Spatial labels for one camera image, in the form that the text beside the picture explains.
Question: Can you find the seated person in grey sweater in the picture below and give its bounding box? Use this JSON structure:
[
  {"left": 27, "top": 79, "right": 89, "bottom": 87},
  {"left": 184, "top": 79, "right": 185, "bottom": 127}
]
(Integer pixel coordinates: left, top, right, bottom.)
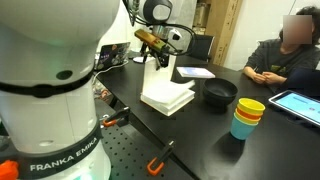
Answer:
[{"left": 242, "top": 5, "right": 320, "bottom": 86}]

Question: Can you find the orange plastic cup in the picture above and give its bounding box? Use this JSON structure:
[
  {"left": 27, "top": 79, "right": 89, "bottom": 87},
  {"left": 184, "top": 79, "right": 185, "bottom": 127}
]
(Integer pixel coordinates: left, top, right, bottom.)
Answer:
[{"left": 235, "top": 107, "right": 264, "bottom": 121}]

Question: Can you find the black bowl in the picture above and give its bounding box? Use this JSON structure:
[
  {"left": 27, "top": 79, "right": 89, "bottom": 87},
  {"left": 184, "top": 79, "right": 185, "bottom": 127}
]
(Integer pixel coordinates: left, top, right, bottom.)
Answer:
[{"left": 202, "top": 77, "right": 239, "bottom": 107}]

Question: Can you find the black perforated mounting board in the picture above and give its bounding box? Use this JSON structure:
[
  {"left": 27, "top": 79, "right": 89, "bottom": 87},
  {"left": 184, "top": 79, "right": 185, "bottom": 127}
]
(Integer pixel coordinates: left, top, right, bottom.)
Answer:
[{"left": 99, "top": 124, "right": 188, "bottom": 180}]

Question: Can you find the dark open laptop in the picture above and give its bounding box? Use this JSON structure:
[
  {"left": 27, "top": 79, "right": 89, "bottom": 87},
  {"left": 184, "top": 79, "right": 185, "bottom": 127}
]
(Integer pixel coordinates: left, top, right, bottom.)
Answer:
[{"left": 266, "top": 68, "right": 320, "bottom": 99}]

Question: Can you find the tablet with lit screen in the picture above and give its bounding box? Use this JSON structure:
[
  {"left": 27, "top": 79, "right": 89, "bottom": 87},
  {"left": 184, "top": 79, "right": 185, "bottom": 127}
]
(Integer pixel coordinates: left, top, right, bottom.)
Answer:
[{"left": 268, "top": 89, "right": 320, "bottom": 128}]

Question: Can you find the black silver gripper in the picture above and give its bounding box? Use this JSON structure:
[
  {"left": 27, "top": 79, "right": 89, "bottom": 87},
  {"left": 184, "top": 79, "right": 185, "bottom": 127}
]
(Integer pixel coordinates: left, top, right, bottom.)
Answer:
[{"left": 139, "top": 24, "right": 184, "bottom": 71}]

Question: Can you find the tall cardboard box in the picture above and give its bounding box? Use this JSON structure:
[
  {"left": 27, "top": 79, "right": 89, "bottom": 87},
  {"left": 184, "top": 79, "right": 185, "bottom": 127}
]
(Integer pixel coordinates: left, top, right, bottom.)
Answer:
[{"left": 206, "top": 0, "right": 244, "bottom": 67}]

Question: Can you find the light blue plastic cup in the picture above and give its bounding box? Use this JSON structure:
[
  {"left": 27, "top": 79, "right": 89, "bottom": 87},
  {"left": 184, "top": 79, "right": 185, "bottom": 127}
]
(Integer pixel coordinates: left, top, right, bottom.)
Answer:
[{"left": 229, "top": 114, "right": 258, "bottom": 141}]

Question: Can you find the orange plastic part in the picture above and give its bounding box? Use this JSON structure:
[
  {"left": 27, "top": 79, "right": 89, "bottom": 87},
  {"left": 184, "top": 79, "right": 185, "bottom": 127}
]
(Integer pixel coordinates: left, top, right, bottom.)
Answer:
[{"left": 0, "top": 159, "right": 20, "bottom": 180}]

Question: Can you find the thick cream orange book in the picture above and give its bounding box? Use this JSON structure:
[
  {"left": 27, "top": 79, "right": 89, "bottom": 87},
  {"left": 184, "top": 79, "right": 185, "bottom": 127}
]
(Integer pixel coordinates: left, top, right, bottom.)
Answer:
[{"left": 139, "top": 54, "right": 197, "bottom": 117}]

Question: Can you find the laptop covered with stickers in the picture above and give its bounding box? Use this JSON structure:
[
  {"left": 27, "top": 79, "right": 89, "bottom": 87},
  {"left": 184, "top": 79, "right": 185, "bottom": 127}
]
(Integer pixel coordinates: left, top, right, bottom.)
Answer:
[{"left": 94, "top": 41, "right": 132, "bottom": 72}]

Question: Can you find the orange black clamp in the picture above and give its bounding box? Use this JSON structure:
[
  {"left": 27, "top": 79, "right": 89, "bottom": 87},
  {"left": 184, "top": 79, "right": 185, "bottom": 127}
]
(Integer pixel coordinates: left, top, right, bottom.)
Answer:
[
  {"left": 146, "top": 139, "right": 176, "bottom": 177},
  {"left": 99, "top": 106, "right": 132, "bottom": 128}
]

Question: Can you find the white cable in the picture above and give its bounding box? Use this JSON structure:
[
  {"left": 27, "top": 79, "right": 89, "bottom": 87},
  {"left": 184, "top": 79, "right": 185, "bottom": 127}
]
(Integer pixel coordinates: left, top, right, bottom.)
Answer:
[{"left": 91, "top": 59, "right": 130, "bottom": 86}]

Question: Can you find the black chair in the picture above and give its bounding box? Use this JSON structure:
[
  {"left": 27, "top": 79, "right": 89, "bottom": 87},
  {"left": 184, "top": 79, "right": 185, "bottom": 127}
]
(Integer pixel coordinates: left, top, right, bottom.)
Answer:
[{"left": 189, "top": 33, "right": 215, "bottom": 63}]

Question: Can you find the yellow plastic cup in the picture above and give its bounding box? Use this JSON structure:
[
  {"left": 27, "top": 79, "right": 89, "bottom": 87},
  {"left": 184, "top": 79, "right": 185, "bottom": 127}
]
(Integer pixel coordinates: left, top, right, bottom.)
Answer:
[{"left": 237, "top": 97, "right": 267, "bottom": 116}]

